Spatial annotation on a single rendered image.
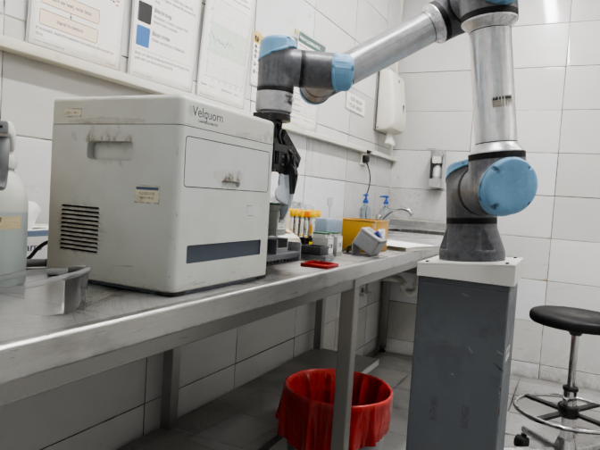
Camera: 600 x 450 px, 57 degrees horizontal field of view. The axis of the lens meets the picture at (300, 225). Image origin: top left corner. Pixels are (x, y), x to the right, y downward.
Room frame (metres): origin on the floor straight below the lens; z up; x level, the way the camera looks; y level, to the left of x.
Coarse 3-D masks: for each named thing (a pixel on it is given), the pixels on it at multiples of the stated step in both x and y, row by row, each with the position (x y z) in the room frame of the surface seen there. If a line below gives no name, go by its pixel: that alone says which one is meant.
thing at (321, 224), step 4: (316, 220) 1.64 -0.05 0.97; (320, 220) 1.63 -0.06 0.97; (324, 220) 1.62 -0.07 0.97; (328, 220) 1.62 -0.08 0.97; (332, 220) 1.65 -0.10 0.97; (336, 220) 1.67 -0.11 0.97; (340, 220) 1.69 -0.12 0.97; (316, 224) 1.64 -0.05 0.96; (320, 224) 1.63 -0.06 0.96; (324, 224) 1.62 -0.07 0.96; (328, 224) 1.62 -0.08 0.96; (332, 224) 1.65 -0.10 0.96; (336, 224) 1.67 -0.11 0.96; (340, 224) 1.69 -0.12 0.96; (316, 228) 1.63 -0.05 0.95; (320, 228) 1.63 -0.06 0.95; (324, 228) 1.62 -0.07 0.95; (328, 228) 1.63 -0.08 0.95; (332, 228) 1.65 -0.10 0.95; (336, 228) 1.67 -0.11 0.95; (340, 228) 1.69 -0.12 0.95; (344, 248) 1.69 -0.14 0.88
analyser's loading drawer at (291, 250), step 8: (272, 240) 1.13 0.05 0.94; (280, 240) 1.18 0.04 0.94; (272, 248) 1.13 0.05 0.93; (280, 248) 1.14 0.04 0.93; (288, 248) 1.23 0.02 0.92; (296, 248) 1.22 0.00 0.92; (272, 256) 1.11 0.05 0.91; (280, 256) 1.14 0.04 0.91; (288, 256) 1.18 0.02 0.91; (296, 256) 1.21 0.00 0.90
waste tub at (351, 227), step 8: (344, 224) 1.74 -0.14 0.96; (352, 224) 1.73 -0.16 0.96; (360, 224) 1.72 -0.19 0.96; (368, 224) 1.70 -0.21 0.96; (376, 224) 1.70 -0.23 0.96; (384, 224) 1.77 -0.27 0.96; (344, 232) 1.74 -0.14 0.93; (352, 232) 1.73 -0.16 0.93; (384, 232) 1.78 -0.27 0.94; (344, 240) 1.74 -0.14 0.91; (352, 240) 1.73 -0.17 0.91; (384, 248) 1.79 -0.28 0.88
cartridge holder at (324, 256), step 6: (306, 246) 1.42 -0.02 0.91; (312, 246) 1.41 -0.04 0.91; (318, 246) 1.40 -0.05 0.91; (324, 246) 1.42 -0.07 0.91; (306, 252) 1.42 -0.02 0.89; (312, 252) 1.41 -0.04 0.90; (318, 252) 1.40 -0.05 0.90; (324, 252) 1.42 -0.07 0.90; (306, 258) 1.41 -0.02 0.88; (312, 258) 1.40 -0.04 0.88; (318, 258) 1.40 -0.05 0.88; (324, 258) 1.39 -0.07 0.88; (330, 258) 1.41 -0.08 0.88
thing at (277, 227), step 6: (270, 204) 1.14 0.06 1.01; (270, 210) 1.14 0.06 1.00; (276, 210) 1.14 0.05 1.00; (270, 216) 1.14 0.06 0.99; (276, 216) 1.14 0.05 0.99; (270, 222) 1.14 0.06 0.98; (276, 222) 1.14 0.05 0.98; (282, 222) 1.16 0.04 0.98; (270, 228) 1.14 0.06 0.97; (276, 228) 1.14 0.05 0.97; (282, 228) 1.16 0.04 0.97; (270, 234) 1.14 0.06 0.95; (276, 234) 1.14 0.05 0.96; (282, 234) 1.16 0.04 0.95
